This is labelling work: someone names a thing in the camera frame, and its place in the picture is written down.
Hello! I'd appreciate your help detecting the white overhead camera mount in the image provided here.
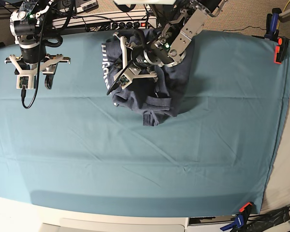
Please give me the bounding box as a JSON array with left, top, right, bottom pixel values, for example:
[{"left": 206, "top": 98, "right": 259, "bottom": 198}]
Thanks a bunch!
[{"left": 114, "top": 0, "right": 175, "bottom": 5}]

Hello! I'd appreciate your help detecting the teal table cloth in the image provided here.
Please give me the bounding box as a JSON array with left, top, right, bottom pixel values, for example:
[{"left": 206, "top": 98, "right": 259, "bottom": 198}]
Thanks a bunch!
[{"left": 0, "top": 31, "right": 290, "bottom": 217}]

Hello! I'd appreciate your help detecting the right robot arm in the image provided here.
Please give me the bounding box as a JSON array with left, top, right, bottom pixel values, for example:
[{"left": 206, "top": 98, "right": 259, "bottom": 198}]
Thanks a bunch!
[{"left": 4, "top": 0, "right": 71, "bottom": 89}]

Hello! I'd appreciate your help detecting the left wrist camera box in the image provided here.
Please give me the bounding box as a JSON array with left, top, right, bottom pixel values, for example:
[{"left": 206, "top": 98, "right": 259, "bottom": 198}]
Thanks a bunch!
[{"left": 115, "top": 74, "right": 132, "bottom": 89}]

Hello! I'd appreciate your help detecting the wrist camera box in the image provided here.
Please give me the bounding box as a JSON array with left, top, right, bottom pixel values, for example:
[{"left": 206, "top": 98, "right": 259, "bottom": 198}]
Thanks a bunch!
[
  {"left": 115, "top": 74, "right": 132, "bottom": 89},
  {"left": 16, "top": 75, "right": 36, "bottom": 89}
]

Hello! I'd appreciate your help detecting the orange black clamp top right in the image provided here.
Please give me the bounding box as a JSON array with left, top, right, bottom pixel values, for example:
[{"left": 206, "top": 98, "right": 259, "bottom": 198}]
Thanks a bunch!
[{"left": 274, "top": 37, "right": 290, "bottom": 64}]

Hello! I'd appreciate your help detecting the blue-grey heathered T-shirt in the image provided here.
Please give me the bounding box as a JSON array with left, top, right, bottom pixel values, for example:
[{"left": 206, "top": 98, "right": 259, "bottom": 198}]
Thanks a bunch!
[{"left": 101, "top": 38, "right": 195, "bottom": 126}]

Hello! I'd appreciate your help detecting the yellow cable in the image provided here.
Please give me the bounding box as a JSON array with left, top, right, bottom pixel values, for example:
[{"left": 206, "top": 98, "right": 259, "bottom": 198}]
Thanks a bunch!
[{"left": 277, "top": 0, "right": 290, "bottom": 32}]

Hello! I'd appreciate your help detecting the black cable bundle bottom right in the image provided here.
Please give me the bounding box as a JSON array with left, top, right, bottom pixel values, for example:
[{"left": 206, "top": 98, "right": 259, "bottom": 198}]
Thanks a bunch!
[{"left": 244, "top": 204, "right": 290, "bottom": 232}]

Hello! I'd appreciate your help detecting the blue black clamp handle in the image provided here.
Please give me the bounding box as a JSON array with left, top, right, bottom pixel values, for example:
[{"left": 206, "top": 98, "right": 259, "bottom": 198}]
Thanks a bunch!
[{"left": 264, "top": 8, "right": 282, "bottom": 42}]

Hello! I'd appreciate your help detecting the blue orange clamp bottom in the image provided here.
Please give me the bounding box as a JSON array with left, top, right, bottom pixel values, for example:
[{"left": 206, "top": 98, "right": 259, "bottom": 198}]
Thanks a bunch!
[{"left": 220, "top": 202, "right": 254, "bottom": 232}]

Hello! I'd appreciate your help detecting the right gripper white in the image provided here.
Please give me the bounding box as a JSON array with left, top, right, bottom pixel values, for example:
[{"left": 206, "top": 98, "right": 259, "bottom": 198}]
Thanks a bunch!
[{"left": 4, "top": 54, "right": 71, "bottom": 89}]

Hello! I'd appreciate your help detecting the black power strip red switch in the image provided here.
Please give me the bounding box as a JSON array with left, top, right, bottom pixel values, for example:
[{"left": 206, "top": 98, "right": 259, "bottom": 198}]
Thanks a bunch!
[{"left": 110, "top": 19, "right": 157, "bottom": 30}]

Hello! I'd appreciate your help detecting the black camera cable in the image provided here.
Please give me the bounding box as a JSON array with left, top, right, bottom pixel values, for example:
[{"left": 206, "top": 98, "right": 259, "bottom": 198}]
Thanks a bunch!
[
  {"left": 20, "top": 12, "right": 49, "bottom": 109},
  {"left": 106, "top": 60, "right": 133, "bottom": 96}
]

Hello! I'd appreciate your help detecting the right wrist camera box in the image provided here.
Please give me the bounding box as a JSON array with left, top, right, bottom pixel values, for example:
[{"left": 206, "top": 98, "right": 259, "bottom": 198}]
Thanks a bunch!
[{"left": 16, "top": 75, "right": 36, "bottom": 89}]

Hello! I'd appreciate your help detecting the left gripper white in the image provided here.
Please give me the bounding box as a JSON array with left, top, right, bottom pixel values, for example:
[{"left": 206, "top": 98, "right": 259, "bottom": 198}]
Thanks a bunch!
[{"left": 113, "top": 31, "right": 159, "bottom": 84}]

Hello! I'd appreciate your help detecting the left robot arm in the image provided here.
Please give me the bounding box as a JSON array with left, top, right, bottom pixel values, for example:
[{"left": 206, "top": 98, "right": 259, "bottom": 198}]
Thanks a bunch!
[{"left": 114, "top": 0, "right": 226, "bottom": 89}]

